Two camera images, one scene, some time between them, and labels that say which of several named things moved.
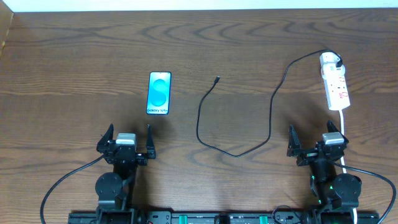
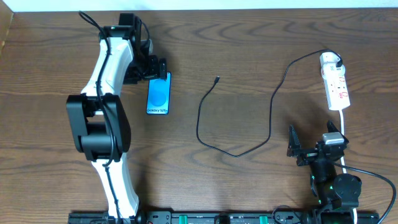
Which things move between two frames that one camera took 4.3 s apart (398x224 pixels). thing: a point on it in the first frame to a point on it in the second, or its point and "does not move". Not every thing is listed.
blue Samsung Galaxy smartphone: x=158 y=93 does not move
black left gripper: x=125 y=154 to x=158 y=66
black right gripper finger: x=332 y=128 does not move
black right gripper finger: x=293 y=147 does not move
